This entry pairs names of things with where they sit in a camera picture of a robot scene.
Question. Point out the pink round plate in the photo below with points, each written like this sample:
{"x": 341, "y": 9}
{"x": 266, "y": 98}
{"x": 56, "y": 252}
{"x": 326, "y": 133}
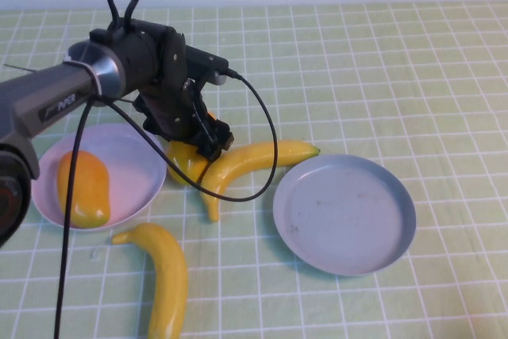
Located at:
{"x": 131, "y": 180}

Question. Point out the green checked tablecloth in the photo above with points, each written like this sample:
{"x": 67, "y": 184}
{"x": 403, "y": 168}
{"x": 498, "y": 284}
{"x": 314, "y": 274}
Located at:
{"x": 357, "y": 77}

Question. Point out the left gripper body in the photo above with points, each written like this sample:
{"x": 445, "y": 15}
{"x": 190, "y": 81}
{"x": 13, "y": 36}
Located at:
{"x": 170, "y": 116}

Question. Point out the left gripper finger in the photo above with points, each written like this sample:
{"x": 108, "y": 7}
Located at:
{"x": 208, "y": 153}

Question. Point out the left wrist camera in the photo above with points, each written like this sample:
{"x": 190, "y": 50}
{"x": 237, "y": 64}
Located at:
{"x": 202, "y": 61}

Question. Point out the yellow banana with green tip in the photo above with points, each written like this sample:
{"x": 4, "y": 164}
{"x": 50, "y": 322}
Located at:
{"x": 254, "y": 156}

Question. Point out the long yellow banana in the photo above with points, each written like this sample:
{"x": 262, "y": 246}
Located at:
{"x": 166, "y": 275}

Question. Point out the yellow mango with green tip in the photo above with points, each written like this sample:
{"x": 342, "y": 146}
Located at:
{"x": 186, "y": 164}

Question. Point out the orange mango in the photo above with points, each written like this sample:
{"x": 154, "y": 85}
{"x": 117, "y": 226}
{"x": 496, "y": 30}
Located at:
{"x": 85, "y": 188}

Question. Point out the grey-blue round plate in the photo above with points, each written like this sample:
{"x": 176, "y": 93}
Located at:
{"x": 345, "y": 216}

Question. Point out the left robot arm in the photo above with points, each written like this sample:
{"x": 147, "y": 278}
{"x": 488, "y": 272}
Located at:
{"x": 47, "y": 89}

